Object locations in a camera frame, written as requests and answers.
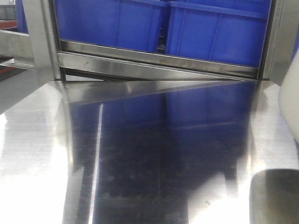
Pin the white plastic bin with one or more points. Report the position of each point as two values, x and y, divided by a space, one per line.
289 97

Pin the left blue plastic crate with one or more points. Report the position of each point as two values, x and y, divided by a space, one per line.
127 24

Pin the blue plastic crate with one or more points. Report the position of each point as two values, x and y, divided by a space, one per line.
226 31
127 24

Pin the right blue plastic crate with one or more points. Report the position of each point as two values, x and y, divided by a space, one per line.
226 31

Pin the stainless steel shelf frame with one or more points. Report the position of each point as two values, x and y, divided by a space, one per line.
36 45

